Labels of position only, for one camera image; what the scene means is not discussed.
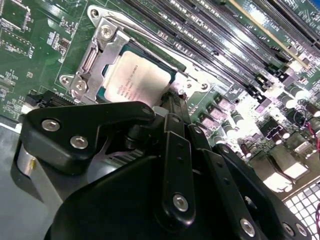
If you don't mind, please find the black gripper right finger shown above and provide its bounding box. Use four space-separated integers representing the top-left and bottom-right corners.
174 92 313 240

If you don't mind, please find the metal socket cover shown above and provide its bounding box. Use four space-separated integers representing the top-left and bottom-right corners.
70 23 187 102

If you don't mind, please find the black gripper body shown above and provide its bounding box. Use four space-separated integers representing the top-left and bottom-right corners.
43 143 313 240

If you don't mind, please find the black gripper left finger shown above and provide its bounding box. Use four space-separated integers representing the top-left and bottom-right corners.
21 92 198 227

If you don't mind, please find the silver CPU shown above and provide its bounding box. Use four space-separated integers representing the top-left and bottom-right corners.
101 41 187 107

